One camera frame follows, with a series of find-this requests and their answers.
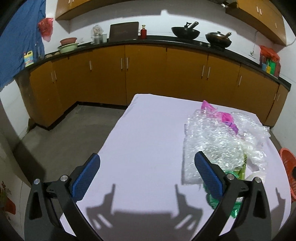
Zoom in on pink purple plastic bag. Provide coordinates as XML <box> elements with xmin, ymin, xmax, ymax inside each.
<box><xmin>201</xmin><ymin>100</ymin><xmax>239</xmax><ymax>134</ymax></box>

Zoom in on white plastic bag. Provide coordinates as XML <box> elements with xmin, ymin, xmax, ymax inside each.
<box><xmin>245</xmin><ymin>171</ymin><xmax>266</xmax><ymax>183</ymax></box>

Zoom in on green plastic bag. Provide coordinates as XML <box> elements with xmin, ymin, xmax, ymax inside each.
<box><xmin>203</xmin><ymin>155</ymin><xmax>247</xmax><ymax>219</ymax></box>

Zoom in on red plastic basin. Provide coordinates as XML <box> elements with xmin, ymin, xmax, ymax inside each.
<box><xmin>280</xmin><ymin>148</ymin><xmax>295</xmax><ymax>202</ymax></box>

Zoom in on clear crumpled plastic bag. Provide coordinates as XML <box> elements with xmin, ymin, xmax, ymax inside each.
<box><xmin>231</xmin><ymin>111</ymin><xmax>270</xmax><ymax>171</ymax></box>

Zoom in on bubble wrap sheet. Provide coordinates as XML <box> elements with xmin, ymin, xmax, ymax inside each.
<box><xmin>182</xmin><ymin>109</ymin><xmax>246</xmax><ymax>185</ymax></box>

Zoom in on lower wooden cabinets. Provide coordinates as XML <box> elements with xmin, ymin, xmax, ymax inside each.
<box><xmin>16</xmin><ymin>45</ymin><xmax>290</xmax><ymax>128</ymax></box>

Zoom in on wooden cabinets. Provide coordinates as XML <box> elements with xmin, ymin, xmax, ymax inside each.
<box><xmin>225</xmin><ymin>0</ymin><xmax>287</xmax><ymax>46</ymax></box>
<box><xmin>16</xmin><ymin>45</ymin><xmax>290</xmax><ymax>128</ymax></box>
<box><xmin>55</xmin><ymin>0</ymin><xmax>130</xmax><ymax>21</ymax></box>

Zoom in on yellow detergent bottle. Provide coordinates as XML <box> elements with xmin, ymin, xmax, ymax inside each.
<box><xmin>23</xmin><ymin>50</ymin><xmax>34</xmax><ymax>67</ymax></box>

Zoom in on red bag covered containers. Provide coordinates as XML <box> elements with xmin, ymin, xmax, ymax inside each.
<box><xmin>259</xmin><ymin>45</ymin><xmax>281</xmax><ymax>78</ymax></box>

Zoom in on stacked red green bowls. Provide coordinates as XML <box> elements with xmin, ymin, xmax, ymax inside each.
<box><xmin>58</xmin><ymin>37</ymin><xmax>78</xmax><ymax>54</ymax></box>

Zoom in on black countertop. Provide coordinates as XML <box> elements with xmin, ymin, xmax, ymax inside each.
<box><xmin>14</xmin><ymin>35</ymin><xmax>292</xmax><ymax>91</ymax></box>

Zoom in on blue hanging cloth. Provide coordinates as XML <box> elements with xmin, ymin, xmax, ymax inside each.
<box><xmin>1</xmin><ymin>0</ymin><xmax>46</xmax><ymax>88</ymax></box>

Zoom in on clear jar with bag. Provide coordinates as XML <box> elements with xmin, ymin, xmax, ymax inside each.
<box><xmin>91</xmin><ymin>25</ymin><xmax>107</xmax><ymax>45</ymax></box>

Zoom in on black wok with lid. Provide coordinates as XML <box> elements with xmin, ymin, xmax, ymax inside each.
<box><xmin>205</xmin><ymin>31</ymin><xmax>232</xmax><ymax>48</ymax></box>

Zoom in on red hanging plastic bag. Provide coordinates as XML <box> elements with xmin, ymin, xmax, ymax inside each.
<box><xmin>38</xmin><ymin>18</ymin><xmax>54</xmax><ymax>42</ymax></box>

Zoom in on dark cutting board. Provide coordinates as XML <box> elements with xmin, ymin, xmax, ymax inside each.
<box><xmin>109</xmin><ymin>22</ymin><xmax>139</xmax><ymax>42</ymax></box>

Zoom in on red bottle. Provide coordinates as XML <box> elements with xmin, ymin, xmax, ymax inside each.
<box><xmin>140</xmin><ymin>25</ymin><xmax>147</xmax><ymax>40</ymax></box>

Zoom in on black wok left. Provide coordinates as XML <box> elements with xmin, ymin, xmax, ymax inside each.
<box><xmin>171</xmin><ymin>21</ymin><xmax>200</xmax><ymax>40</ymax></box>

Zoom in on upper left wooden cabinets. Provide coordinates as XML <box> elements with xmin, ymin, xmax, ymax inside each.
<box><xmin>55</xmin><ymin>0</ymin><xmax>130</xmax><ymax>21</ymax></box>

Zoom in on upper right wooden cabinets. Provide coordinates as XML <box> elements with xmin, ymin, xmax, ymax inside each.
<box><xmin>225</xmin><ymin>0</ymin><xmax>287</xmax><ymax>46</ymax></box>

